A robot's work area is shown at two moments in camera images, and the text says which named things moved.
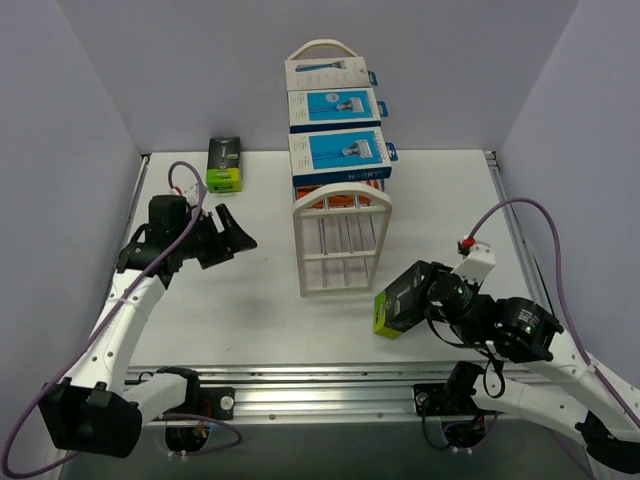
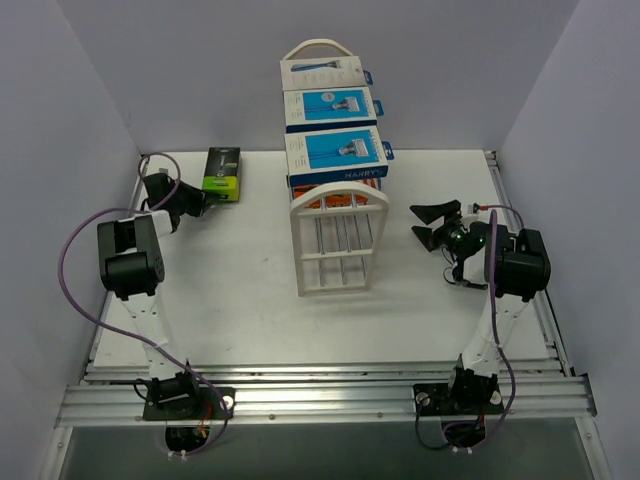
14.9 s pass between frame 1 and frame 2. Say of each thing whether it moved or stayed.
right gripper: moved
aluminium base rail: stayed
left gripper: moved
